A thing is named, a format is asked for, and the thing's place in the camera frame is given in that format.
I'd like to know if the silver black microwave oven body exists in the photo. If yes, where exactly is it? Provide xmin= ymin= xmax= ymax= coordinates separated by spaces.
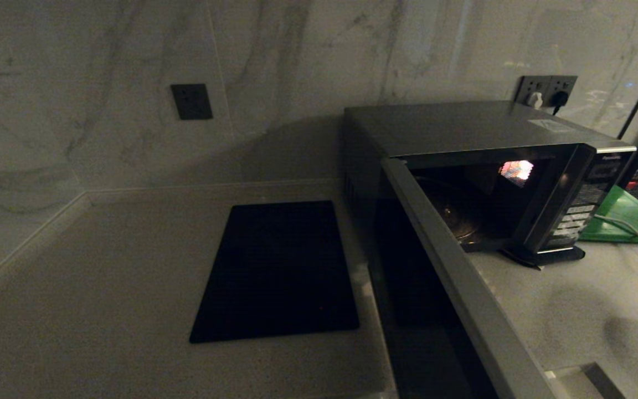
xmin=343 ymin=101 xmax=637 ymax=268

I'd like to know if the black induction cooktop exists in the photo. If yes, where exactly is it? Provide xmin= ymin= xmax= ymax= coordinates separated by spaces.
xmin=189 ymin=201 xmax=361 ymax=344

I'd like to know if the beige cabinet front panel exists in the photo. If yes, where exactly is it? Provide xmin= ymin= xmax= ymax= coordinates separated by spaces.
xmin=543 ymin=367 xmax=590 ymax=399

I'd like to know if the green cutting board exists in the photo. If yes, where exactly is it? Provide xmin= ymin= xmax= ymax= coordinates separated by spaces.
xmin=579 ymin=185 xmax=638 ymax=244

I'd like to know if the single grey wall socket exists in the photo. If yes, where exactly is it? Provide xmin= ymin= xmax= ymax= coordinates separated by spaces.
xmin=171 ymin=84 xmax=214 ymax=121

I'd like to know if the grey paired wall socket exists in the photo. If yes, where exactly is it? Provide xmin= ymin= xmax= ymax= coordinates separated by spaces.
xmin=546 ymin=75 xmax=578 ymax=109
xmin=516 ymin=76 xmax=552 ymax=108

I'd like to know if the white power cable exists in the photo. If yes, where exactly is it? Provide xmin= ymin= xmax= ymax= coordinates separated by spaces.
xmin=593 ymin=214 xmax=638 ymax=257

